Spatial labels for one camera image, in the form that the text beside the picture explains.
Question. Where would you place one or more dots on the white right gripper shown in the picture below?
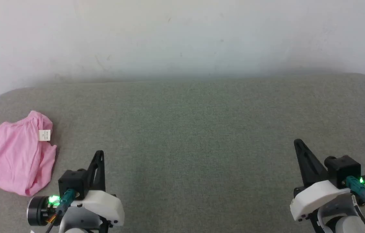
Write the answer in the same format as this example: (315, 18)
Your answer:
(315, 195)

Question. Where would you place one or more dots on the left wrist black round motor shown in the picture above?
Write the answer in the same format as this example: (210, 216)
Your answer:
(37, 210)

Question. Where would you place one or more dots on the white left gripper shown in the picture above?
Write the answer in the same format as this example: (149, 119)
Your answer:
(104, 205)

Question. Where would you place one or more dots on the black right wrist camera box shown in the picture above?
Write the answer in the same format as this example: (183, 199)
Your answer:
(344, 168)

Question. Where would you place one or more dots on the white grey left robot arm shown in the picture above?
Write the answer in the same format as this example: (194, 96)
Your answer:
(79, 221)

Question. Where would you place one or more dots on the pink garment with white label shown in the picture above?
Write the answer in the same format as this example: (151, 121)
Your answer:
(11, 158)

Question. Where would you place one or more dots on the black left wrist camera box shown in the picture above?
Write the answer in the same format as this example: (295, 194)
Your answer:
(72, 181)

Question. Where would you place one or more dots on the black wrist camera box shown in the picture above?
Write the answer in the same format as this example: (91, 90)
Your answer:
(72, 181)
(344, 168)

